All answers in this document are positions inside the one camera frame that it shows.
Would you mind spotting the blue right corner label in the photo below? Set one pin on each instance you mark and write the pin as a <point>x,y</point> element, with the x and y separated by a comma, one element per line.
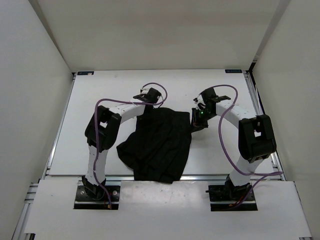
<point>233,71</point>

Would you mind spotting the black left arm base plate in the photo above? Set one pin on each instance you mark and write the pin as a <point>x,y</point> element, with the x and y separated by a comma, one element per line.
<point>86,200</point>

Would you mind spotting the black pleated skirt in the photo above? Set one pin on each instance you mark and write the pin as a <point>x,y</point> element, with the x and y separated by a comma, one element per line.
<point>158,149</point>

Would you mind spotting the white front cover board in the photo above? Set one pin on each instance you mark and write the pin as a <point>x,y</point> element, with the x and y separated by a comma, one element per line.
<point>153,211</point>

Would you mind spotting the aluminium table frame rail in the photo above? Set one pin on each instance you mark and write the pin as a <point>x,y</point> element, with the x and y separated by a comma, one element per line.
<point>206,157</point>

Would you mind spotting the blue left corner label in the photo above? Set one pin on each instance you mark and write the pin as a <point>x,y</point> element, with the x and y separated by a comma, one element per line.
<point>85,73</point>

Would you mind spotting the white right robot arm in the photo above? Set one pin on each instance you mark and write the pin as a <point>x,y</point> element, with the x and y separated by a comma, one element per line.
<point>256,139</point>

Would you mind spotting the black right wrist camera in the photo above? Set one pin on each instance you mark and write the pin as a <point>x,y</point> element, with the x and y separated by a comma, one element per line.
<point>209,96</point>

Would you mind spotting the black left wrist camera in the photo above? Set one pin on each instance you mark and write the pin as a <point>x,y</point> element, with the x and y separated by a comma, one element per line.
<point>148,95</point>

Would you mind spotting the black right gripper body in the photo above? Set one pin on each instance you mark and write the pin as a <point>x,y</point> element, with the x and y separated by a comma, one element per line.
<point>200,118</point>

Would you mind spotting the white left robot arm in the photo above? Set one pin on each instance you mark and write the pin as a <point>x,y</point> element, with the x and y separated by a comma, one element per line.
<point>101,134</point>

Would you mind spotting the blue corner label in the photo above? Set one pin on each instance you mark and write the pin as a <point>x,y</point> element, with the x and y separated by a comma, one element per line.
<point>233,71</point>
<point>85,73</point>

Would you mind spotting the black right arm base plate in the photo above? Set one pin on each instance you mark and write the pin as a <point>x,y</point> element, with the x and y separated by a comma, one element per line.
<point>221,201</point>

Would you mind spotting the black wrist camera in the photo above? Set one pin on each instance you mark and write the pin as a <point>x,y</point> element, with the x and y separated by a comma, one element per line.
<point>148,95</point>
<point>209,96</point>

